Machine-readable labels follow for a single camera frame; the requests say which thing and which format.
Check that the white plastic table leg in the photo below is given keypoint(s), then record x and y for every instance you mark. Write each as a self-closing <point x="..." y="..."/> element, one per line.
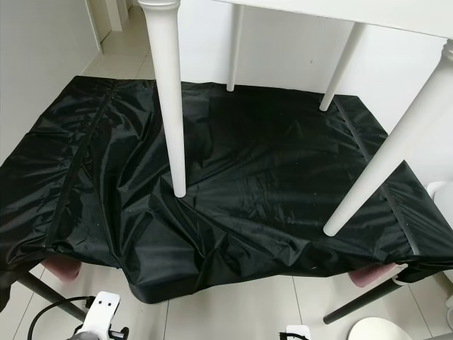
<point x="382" y="156"/>
<point x="233" y="57"/>
<point x="343" y="64"/>
<point x="170" y="106"/>

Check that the white plastic children table top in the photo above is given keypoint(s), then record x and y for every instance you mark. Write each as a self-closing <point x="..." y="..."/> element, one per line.
<point x="361" y="14"/>

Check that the black table cloth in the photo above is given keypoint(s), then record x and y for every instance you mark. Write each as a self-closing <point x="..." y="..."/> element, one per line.
<point x="255" y="177"/>

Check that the white round appliance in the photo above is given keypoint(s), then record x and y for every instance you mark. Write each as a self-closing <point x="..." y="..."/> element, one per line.
<point x="440" y="195"/>

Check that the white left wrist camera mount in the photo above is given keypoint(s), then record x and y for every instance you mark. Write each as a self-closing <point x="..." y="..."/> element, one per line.
<point x="102" y="312"/>

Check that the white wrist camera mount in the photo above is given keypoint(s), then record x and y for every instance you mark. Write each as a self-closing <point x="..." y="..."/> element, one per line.
<point x="102" y="312"/>
<point x="299" y="333"/>

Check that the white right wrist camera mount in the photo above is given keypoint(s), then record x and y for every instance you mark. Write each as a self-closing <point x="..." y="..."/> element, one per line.
<point x="299" y="333"/>

